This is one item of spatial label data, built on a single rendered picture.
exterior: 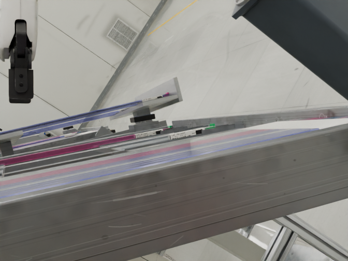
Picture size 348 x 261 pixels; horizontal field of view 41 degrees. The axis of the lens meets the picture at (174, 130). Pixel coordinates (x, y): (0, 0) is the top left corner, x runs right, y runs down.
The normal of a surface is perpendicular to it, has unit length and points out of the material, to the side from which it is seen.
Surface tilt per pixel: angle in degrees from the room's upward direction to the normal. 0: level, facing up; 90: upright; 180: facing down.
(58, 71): 90
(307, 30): 90
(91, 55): 90
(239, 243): 90
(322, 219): 0
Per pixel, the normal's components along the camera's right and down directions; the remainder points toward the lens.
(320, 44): -0.31, 0.76
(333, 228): -0.80, -0.54
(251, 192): 0.33, 0.00
